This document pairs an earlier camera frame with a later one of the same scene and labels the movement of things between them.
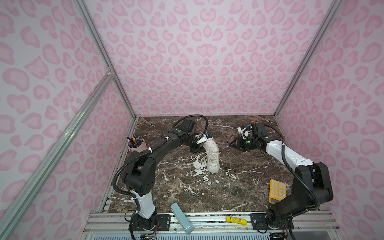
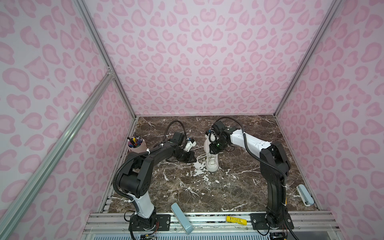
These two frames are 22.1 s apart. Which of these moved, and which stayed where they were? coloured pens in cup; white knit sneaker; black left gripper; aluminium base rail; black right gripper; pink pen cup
Moved: black left gripper; black right gripper
Stayed: white knit sneaker; coloured pens in cup; aluminium base rail; pink pen cup
